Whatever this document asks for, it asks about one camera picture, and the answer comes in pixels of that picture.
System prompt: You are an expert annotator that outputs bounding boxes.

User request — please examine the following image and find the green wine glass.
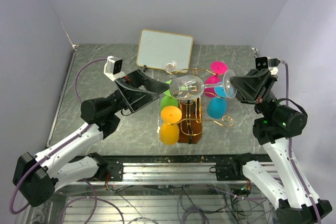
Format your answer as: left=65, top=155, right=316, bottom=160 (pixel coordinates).
left=160, top=90, right=179, bottom=111

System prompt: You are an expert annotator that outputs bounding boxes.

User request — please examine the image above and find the gold framed whiteboard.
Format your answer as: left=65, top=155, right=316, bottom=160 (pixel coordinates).
left=136, top=29, right=194, bottom=71

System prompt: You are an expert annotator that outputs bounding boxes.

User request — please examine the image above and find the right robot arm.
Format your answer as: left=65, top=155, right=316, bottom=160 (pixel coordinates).
left=222, top=69, right=332, bottom=223

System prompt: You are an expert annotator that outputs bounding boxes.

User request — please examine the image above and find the aluminium frame rail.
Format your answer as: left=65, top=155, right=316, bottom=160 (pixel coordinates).
left=60, top=161, right=281, bottom=186

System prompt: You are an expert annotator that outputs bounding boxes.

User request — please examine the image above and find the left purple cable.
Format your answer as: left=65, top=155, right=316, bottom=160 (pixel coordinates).
left=9, top=57, right=108, bottom=215

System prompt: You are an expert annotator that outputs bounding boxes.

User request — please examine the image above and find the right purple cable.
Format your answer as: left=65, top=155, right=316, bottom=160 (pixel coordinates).
left=278, top=60, right=323, bottom=222

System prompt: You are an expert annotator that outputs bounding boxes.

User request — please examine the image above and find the clear wine glass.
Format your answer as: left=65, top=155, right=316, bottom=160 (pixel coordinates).
left=162, top=59, right=178, bottom=82
left=169, top=70, right=237, bottom=100

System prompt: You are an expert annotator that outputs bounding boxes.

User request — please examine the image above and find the purple cable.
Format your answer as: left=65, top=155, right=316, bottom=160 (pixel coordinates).
left=9, top=57, right=108, bottom=215
left=278, top=60, right=323, bottom=222

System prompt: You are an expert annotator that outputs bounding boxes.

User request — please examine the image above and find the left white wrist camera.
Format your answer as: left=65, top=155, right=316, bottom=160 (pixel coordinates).
left=103, top=56, right=126, bottom=81

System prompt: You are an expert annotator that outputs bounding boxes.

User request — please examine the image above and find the pink wine glass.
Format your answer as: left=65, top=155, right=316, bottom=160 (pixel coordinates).
left=204, top=61, right=228, bottom=98

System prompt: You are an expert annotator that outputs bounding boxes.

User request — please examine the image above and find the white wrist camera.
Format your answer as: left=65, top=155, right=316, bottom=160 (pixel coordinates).
left=103, top=56, right=126, bottom=81
left=255, top=57, right=281, bottom=75

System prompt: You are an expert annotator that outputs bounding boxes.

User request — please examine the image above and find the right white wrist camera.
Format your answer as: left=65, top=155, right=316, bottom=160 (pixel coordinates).
left=255, top=57, right=281, bottom=75

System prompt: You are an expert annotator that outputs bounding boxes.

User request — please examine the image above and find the gold wire glass rack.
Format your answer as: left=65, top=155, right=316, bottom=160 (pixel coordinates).
left=164, top=68, right=234, bottom=145

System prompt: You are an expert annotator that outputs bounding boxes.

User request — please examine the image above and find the clear wine glass back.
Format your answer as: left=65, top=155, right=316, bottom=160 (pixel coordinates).
left=162, top=59, right=178, bottom=82

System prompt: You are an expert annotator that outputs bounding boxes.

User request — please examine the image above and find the blue wine glass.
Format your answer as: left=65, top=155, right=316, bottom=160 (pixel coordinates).
left=206, top=87, right=227, bottom=119

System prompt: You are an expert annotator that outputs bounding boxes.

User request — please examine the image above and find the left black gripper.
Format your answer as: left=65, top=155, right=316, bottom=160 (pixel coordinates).
left=106, top=69, right=170, bottom=115

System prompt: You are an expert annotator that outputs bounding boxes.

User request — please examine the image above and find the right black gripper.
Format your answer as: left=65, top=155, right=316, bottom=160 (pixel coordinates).
left=228, top=68, right=280, bottom=120

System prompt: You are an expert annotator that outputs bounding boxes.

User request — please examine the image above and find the orange wine glass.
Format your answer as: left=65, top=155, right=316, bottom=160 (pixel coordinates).
left=159, top=105, right=182, bottom=145

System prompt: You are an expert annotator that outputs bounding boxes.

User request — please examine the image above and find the clear wine glass front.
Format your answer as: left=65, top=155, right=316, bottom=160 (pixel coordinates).
left=169, top=70, right=237, bottom=100

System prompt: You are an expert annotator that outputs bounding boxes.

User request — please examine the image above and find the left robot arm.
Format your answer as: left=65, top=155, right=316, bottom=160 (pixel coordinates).
left=9, top=70, right=169, bottom=214

